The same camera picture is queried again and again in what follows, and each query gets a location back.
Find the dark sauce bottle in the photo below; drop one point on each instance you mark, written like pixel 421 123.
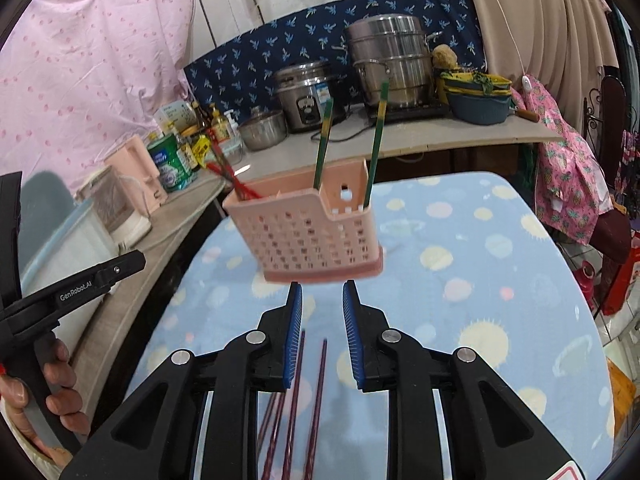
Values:
pixel 198 115

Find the blue basin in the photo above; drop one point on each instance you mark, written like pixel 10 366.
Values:
pixel 477 107

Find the stainless steamer pot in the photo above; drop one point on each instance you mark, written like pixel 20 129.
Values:
pixel 390 60

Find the steel rice cooker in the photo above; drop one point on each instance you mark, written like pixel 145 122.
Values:
pixel 307 95

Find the steel pot with lid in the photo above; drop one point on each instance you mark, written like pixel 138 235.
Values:
pixel 262 130

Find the blue dotted tablecloth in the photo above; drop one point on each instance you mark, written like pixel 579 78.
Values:
pixel 450 285

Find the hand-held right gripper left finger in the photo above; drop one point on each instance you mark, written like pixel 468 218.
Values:
pixel 296 335

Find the maroon chopstick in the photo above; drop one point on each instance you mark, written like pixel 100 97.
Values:
pixel 315 420
pixel 290 435
pixel 274 420

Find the navy printed cloth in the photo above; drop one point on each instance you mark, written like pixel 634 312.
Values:
pixel 240 60

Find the brown loofah sponge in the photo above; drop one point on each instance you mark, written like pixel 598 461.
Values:
pixel 445 56

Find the yellow packet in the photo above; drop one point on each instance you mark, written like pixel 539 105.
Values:
pixel 201 150

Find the person's left hand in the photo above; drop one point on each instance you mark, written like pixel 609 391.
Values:
pixel 67 405

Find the black induction cooker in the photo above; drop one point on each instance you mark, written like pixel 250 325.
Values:
pixel 410 111

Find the yellow oil bottle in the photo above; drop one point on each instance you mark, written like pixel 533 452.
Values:
pixel 219 122

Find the red chopstick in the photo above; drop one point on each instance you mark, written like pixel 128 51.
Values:
pixel 226 165
pixel 235 187

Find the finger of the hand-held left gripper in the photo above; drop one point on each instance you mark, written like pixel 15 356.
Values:
pixel 120 269

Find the yellow colander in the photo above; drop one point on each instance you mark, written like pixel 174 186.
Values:
pixel 480 82

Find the white dish rack teal lid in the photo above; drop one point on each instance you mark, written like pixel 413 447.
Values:
pixel 65 240

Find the white carton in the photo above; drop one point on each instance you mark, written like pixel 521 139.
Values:
pixel 172 115

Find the white jug appliance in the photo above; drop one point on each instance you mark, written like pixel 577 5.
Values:
pixel 117 212

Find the white pump bottle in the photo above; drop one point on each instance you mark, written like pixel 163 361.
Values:
pixel 232 127

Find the pink dotted cloth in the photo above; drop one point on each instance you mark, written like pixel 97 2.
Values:
pixel 90 70

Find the pink pineapple garment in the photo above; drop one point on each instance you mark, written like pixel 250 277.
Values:
pixel 565 160

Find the pink kettle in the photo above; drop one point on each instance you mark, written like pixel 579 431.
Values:
pixel 135 175

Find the green can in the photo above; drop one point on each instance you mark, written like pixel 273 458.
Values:
pixel 167 162

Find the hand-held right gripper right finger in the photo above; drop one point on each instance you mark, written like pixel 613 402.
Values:
pixel 352 335

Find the pink perforated utensil basket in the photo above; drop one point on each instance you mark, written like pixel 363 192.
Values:
pixel 305 230

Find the glass food container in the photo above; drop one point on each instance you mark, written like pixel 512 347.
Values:
pixel 231 151

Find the beige curtain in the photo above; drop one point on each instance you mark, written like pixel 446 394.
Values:
pixel 540 15

